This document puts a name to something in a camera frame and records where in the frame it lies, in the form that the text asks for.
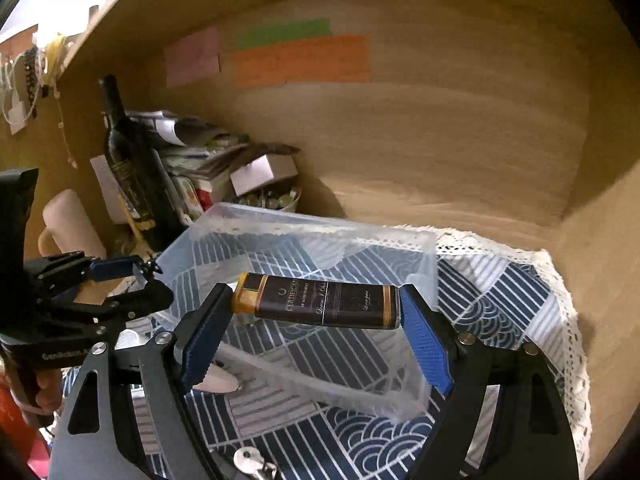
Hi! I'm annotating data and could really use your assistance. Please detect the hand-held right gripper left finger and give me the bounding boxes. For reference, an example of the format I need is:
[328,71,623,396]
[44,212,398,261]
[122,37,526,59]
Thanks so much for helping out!
[52,283,236,480]

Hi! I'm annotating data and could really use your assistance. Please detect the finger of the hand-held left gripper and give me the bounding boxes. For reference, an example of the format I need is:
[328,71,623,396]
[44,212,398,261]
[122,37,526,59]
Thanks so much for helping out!
[45,280,175,343]
[82,254,162,285]

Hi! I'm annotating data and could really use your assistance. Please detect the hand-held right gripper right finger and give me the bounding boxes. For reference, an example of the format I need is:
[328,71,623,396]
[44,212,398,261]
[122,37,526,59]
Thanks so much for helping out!
[397,284,581,480]

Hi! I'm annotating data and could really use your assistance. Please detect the brown cosmetic tube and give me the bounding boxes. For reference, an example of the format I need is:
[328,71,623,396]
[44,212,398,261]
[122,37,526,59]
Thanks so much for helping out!
[231,272,402,331]

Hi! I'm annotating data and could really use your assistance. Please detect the clear plastic container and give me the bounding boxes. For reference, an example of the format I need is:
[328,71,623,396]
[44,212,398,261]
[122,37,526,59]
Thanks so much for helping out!
[149,203,442,422]

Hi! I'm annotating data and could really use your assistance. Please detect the person's left hand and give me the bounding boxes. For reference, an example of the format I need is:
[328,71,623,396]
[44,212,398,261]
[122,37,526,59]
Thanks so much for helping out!
[7,355,68,428]

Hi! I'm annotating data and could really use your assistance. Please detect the blue patterned lace-edged cloth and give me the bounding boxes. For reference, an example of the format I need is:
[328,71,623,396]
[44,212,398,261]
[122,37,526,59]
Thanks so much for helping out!
[65,220,593,480]

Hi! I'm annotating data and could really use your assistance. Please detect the dark wine bottle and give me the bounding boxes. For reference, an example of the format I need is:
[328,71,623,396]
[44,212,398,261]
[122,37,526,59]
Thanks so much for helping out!
[97,74,182,241]

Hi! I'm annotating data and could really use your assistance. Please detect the silver key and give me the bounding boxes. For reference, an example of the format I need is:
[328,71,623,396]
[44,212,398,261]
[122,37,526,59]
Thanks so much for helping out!
[233,448,279,480]

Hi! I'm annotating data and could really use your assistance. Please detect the stack of magazines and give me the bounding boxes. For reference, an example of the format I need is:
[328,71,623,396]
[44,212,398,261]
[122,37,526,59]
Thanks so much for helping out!
[127,110,302,226]

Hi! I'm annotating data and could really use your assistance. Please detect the bowl of small jars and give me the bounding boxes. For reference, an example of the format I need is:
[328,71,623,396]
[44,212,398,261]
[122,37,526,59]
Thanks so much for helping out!
[239,186,304,214]

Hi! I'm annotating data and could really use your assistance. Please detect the small white cardboard box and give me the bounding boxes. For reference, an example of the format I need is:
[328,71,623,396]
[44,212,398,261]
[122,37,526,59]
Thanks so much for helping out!
[229,154,299,197]

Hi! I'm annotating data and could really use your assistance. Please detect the pink sticky note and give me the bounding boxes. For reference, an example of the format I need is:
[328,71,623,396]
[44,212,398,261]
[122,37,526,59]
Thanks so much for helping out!
[163,26,222,89]

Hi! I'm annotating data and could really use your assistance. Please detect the orange sticky note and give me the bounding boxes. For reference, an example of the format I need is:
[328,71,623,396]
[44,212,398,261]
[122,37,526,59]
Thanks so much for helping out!
[234,35,372,88]

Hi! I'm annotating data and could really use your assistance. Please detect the green sticky note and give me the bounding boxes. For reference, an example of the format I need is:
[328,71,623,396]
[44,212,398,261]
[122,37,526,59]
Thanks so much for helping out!
[235,18,332,51]

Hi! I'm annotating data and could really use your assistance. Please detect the hanging bead necklaces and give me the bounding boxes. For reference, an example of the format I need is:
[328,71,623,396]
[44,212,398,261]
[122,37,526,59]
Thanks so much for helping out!
[0,32,68,133]

